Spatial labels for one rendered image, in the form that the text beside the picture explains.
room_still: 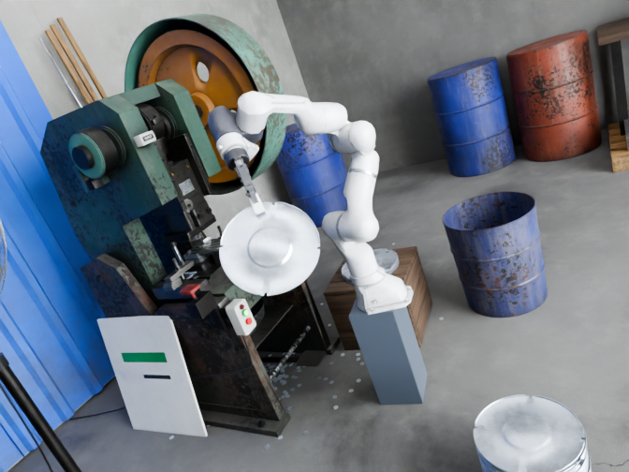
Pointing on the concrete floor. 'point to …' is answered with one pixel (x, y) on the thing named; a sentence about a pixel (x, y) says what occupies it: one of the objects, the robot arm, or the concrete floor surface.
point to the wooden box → (338, 300)
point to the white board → (153, 374)
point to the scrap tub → (498, 253)
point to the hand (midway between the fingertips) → (256, 205)
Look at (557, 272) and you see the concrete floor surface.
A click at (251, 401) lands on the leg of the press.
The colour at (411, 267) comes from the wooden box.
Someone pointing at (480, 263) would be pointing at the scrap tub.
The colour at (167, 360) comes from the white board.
